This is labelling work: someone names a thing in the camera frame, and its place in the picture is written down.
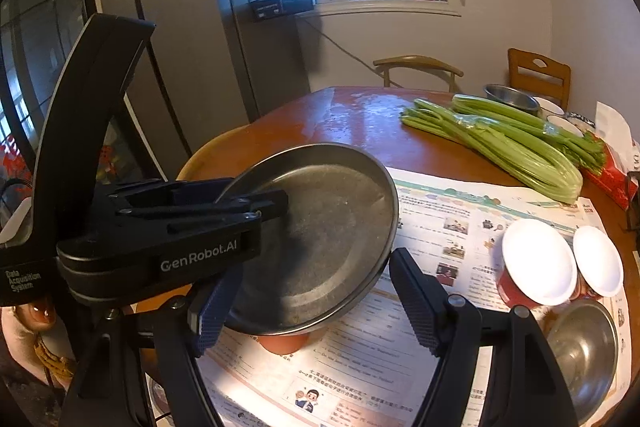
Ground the large metal bowl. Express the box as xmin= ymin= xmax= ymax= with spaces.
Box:
xmin=545 ymin=298 xmax=620 ymax=425

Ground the banded celery bunch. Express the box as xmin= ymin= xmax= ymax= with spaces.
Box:
xmin=451 ymin=93 xmax=607 ymax=172

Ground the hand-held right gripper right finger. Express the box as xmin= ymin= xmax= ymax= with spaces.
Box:
xmin=389 ymin=248 xmax=573 ymax=427

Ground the yellow woven cord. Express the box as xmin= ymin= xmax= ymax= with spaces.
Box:
xmin=32 ymin=334 xmax=78 ymax=390

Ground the white patterned bowl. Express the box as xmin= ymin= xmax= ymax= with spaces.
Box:
xmin=545 ymin=114 xmax=596 ymax=138

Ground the orange bear-shaped plate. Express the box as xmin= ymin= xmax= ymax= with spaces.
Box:
xmin=260 ymin=329 xmax=328 ymax=355

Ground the grey refrigerator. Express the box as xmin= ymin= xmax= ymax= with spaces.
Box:
xmin=97 ymin=0 xmax=311 ymax=180

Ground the square-backed wooden chair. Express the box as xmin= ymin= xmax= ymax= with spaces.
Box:
xmin=507 ymin=48 xmax=572 ymax=112

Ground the small metal bowl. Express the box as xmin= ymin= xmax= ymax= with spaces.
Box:
xmin=482 ymin=83 xmax=542 ymax=115

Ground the black stand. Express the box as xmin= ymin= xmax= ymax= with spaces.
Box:
xmin=625 ymin=172 xmax=640 ymax=258

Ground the metal plate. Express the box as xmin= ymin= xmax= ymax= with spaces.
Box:
xmin=215 ymin=143 xmax=399 ymax=337

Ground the person's left hand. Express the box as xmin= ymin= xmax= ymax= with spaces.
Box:
xmin=20 ymin=299 xmax=58 ymax=333

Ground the red paper bowl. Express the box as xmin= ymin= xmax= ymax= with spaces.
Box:
xmin=495 ymin=218 xmax=578 ymax=310
xmin=572 ymin=225 xmax=625 ymax=300

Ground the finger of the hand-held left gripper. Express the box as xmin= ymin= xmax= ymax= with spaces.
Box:
xmin=107 ymin=177 xmax=241 ymax=208
xmin=115 ymin=188 xmax=292 ymax=235

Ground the black wall cable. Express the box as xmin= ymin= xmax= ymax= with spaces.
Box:
xmin=300 ymin=19 xmax=406 ymax=90

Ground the red tissue box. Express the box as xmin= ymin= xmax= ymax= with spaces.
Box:
xmin=582 ymin=102 xmax=640 ymax=210

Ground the newspaper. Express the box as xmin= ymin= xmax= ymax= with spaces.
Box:
xmin=145 ymin=167 xmax=633 ymax=427

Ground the dark framed glass door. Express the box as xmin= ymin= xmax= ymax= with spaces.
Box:
xmin=0 ymin=0 xmax=101 ymax=218

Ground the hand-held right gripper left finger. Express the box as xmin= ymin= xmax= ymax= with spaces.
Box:
xmin=60 ymin=264 xmax=246 ymax=427

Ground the white cup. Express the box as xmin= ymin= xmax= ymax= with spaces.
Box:
xmin=532 ymin=97 xmax=566 ymax=118

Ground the round-backed wooden chair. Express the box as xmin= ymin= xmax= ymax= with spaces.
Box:
xmin=372 ymin=55 xmax=465 ymax=94

